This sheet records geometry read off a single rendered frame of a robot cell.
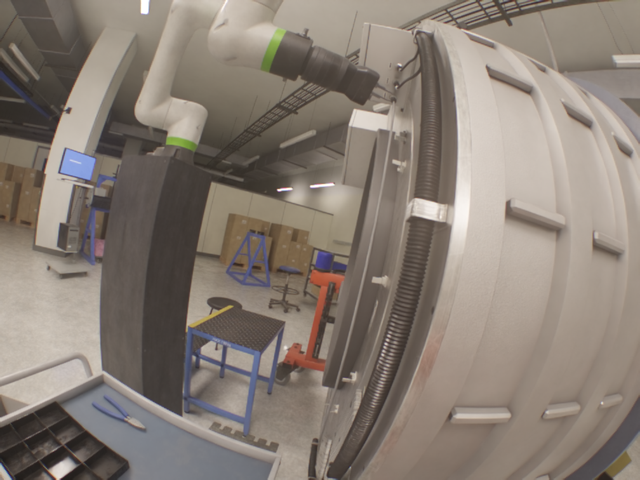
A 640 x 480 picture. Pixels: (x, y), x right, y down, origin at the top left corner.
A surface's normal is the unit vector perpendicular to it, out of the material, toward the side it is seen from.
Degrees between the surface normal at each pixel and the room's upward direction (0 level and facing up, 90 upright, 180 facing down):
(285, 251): 90
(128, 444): 0
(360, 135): 145
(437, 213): 84
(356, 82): 135
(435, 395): 96
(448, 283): 88
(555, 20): 180
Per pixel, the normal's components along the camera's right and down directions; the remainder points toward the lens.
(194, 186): 0.94, 0.20
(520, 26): -0.22, 0.98
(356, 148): -0.23, 0.79
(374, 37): -0.22, 0.64
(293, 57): 0.05, 0.69
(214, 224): 0.54, 0.11
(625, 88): -0.81, -0.18
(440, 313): -0.10, -0.03
